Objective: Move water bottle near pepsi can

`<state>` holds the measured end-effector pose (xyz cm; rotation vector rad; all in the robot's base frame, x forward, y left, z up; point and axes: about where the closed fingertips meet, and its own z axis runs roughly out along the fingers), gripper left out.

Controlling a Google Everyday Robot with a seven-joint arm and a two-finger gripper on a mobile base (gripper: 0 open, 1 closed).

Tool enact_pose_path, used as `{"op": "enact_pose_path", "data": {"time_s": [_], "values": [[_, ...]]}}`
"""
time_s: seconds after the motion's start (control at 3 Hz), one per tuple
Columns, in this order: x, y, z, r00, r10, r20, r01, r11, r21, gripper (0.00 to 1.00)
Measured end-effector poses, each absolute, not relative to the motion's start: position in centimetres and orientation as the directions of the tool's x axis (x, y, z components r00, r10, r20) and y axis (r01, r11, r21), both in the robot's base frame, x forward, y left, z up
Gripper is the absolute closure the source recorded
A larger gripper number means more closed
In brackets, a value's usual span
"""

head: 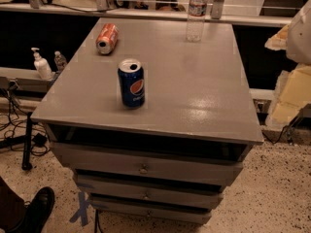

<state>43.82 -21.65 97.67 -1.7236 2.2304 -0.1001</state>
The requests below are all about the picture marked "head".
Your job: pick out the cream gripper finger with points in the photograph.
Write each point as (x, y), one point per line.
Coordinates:
(291, 94)
(279, 40)

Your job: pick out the clear plastic water bottle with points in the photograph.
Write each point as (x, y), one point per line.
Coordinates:
(196, 17)

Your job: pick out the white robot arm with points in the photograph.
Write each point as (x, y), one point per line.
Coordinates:
(299, 37)

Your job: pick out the blue pepsi can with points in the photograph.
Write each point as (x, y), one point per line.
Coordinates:
(132, 84)

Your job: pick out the orange soda can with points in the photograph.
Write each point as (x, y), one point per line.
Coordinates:
(107, 38)

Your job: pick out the small clear bottle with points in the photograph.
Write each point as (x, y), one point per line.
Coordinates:
(60, 61)

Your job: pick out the white pump dispenser bottle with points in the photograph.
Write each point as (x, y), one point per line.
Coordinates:
(42, 65)

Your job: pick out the grey drawer cabinet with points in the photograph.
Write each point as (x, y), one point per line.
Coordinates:
(173, 156)

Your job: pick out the black stand leg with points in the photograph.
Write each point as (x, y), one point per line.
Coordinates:
(26, 165)

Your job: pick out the black shoe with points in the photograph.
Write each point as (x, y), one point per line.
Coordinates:
(37, 212)

